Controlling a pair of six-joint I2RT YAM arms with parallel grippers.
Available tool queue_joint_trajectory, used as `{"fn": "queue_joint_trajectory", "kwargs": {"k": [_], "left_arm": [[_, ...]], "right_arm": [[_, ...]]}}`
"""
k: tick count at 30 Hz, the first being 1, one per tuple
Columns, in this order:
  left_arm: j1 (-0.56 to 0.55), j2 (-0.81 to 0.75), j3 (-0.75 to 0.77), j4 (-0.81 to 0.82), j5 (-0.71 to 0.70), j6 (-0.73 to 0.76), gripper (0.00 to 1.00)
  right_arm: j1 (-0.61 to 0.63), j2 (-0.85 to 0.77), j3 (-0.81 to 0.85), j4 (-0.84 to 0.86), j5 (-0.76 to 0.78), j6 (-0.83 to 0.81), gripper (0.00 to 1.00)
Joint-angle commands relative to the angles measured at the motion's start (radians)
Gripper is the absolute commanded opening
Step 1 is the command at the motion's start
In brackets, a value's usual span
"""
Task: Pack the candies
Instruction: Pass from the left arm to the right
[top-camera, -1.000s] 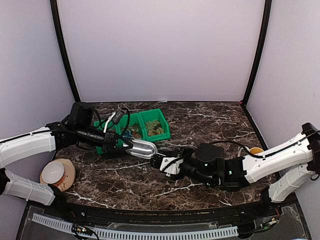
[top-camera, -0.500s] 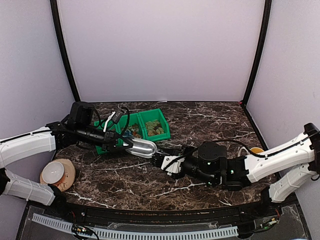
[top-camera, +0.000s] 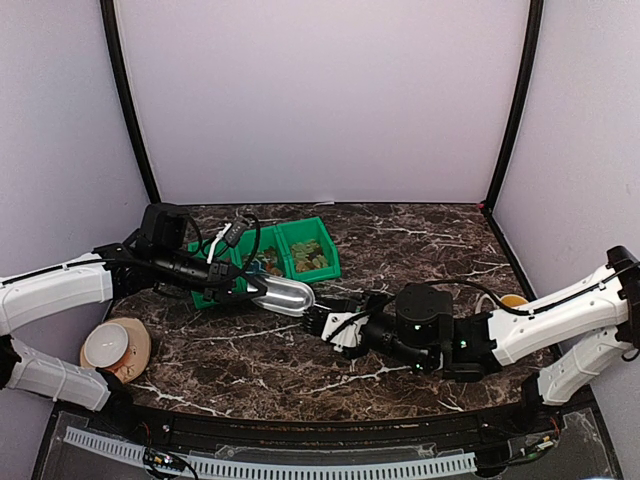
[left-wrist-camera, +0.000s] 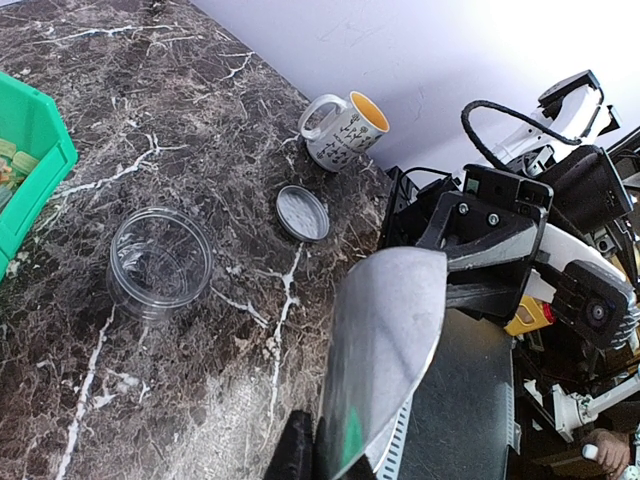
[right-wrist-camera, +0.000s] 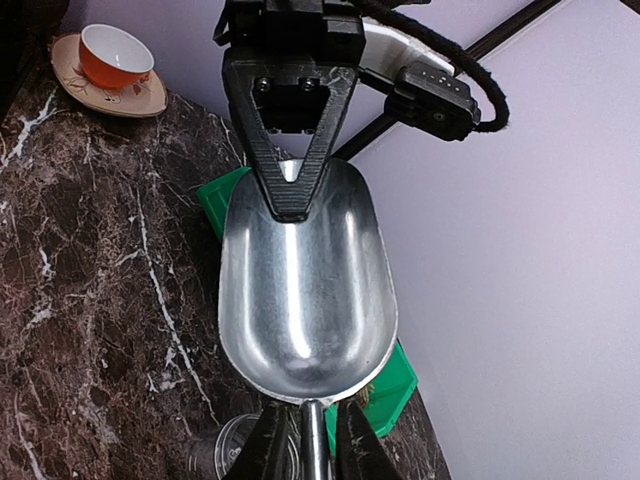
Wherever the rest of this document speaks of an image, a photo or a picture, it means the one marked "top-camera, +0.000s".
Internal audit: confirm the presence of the black front rail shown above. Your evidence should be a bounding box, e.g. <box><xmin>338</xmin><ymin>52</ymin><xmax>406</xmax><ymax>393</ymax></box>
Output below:
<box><xmin>134</xmin><ymin>404</ymin><xmax>563</xmax><ymax>451</ymax></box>

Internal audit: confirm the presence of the right black frame post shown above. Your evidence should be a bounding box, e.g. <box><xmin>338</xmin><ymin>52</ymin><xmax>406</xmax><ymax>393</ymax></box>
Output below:
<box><xmin>482</xmin><ymin>0</ymin><xmax>544</xmax><ymax>216</ymax></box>

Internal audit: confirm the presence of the green three-compartment bin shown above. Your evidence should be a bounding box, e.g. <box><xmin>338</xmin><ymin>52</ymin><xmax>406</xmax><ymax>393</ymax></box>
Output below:
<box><xmin>191</xmin><ymin>217</ymin><xmax>341</xmax><ymax>310</ymax></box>

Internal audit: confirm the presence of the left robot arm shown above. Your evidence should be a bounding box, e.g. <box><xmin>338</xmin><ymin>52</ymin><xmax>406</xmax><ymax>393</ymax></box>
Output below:
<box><xmin>1</xmin><ymin>203</ymin><xmax>261</xmax><ymax>436</ymax></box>

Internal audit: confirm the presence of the white slotted cable duct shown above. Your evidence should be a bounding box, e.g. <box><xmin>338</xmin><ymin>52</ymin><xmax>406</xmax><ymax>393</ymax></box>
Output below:
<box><xmin>63</xmin><ymin>427</ymin><xmax>478</xmax><ymax>480</ymax></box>

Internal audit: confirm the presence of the green yellow candies pile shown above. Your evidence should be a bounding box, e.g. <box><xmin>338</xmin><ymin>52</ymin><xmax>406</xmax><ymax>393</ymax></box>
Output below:
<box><xmin>290</xmin><ymin>240</ymin><xmax>329</xmax><ymax>273</ymax></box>

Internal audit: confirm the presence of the left black frame post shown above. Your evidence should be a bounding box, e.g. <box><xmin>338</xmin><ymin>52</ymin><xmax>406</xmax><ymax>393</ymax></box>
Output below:
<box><xmin>99</xmin><ymin>0</ymin><xmax>161</xmax><ymax>204</ymax></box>

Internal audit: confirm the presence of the white bowl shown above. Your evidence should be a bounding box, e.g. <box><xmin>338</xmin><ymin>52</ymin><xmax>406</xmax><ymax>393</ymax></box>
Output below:
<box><xmin>84</xmin><ymin>323</ymin><xmax>129</xmax><ymax>368</ymax></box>

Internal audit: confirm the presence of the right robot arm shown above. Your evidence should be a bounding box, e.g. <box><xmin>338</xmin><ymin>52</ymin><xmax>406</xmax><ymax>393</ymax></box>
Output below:
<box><xmin>303</xmin><ymin>246</ymin><xmax>639</xmax><ymax>434</ymax></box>

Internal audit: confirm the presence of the patterned mug yellow inside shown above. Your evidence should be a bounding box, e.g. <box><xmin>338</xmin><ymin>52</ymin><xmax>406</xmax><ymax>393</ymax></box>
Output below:
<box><xmin>475</xmin><ymin>294</ymin><xmax>528</xmax><ymax>313</ymax></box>

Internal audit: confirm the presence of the wooden slice coaster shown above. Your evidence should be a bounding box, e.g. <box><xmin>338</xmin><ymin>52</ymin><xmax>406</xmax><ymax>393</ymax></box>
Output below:
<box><xmin>79</xmin><ymin>317</ymin><xmax>151</xmax><ymax>384</ymax></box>

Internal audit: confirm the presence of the blue mixed candies pile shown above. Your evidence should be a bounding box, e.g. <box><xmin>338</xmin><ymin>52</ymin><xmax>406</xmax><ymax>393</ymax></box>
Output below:
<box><xmin>247</xmin><ymin>246</ymin><xmax>285</xmax><ymax>277</ymax></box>

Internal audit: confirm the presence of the black frame post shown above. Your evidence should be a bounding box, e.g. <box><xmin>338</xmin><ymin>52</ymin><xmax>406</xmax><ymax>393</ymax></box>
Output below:
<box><xmin>482</xmin><ymin>0</ymin><xmax>544</xmax><ymax>216</ymax></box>
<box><xmin>99</xmin><ymin>0</ymin><xmax>161</xmax><ymax>204</ymax></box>

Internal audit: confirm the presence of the metal scoop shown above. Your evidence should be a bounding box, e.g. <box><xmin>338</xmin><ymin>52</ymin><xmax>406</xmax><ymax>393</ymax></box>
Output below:
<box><xmin>251</xmin><ymin>275</ymin><xmax>316</xmax><ymax>317</ymax></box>

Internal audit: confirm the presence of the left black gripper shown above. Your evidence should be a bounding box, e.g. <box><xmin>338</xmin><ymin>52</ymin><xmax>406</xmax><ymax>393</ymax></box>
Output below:
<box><xmin>154</xmin><ymin>247</ymin><xmax>267</xmax><ymax>303</ymax></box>

